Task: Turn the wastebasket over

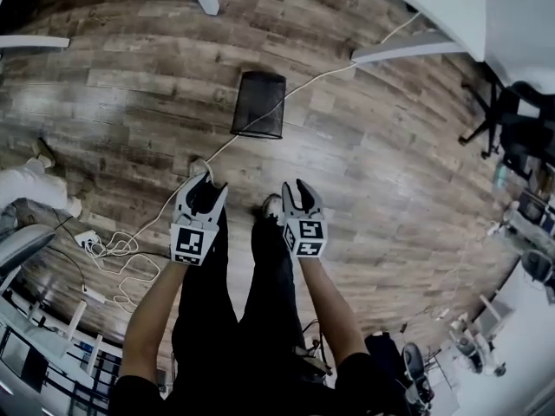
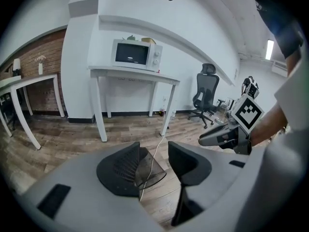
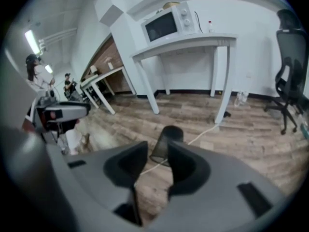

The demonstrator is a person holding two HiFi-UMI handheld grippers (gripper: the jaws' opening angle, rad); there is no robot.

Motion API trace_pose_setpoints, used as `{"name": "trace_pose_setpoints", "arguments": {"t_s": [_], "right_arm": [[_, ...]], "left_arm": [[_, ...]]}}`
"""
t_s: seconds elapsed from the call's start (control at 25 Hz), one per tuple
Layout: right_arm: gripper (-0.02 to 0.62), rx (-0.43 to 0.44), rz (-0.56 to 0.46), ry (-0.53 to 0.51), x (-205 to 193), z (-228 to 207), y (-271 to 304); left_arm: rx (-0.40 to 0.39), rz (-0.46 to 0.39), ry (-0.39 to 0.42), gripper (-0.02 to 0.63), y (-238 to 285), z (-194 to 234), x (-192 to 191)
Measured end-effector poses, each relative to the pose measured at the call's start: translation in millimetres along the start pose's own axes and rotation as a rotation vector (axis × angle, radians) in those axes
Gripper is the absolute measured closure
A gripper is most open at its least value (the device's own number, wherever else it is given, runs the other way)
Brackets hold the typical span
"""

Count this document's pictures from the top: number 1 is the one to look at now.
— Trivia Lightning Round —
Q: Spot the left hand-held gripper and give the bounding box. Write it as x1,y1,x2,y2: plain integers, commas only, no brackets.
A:
169,172,230,269

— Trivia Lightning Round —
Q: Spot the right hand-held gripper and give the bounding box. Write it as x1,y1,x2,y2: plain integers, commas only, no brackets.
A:
280,178,328,261

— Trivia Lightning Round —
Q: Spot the black mesh waste bin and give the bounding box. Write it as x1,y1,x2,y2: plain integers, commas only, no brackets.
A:
229,70,288,140

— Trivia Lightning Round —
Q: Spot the person's right forearm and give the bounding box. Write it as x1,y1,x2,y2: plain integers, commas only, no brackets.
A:
298,256,369,363

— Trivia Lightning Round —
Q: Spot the person's left forearm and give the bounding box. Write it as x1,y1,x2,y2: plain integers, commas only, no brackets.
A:
119,260,192,380

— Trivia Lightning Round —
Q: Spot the person's right shoe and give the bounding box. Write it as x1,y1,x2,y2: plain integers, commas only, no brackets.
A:
261,192,284,224

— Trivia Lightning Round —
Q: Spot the person's shoe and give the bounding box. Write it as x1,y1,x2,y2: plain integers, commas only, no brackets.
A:
188,157,213,181
261,192,284,224

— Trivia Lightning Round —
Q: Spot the person's left shoe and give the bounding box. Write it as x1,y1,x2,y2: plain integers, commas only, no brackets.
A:
188,157,213,181

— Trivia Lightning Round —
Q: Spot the person's black clothing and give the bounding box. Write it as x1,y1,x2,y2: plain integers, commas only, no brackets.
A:
108,205,408,416

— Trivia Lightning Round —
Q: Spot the white power strip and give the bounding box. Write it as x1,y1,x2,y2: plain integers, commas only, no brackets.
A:
73,229,101,249

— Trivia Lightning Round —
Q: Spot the white power adapter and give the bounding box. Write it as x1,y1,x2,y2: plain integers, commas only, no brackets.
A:
81,283,106,305

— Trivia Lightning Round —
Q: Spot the grey rounded machine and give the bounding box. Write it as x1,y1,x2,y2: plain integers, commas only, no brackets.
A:
0,223,57,285

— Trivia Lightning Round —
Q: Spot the small white table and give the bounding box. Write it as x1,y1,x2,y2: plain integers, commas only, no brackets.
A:
479,292,518,338

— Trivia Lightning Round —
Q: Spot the dark desk with white legs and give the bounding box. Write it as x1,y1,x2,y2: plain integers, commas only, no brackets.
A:
0,35,71,49

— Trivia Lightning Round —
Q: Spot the black office chair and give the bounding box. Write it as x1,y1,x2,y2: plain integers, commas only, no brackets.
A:
459,80,555,181

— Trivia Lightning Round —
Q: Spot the long white cable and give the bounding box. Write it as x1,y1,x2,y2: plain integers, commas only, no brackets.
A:
93,10,422,255

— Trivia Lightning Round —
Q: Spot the thin white looped cable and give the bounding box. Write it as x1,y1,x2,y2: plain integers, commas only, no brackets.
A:
86,231,161,315

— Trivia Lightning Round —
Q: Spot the white frame rack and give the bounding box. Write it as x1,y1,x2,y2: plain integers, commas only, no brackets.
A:
0,292,122,416

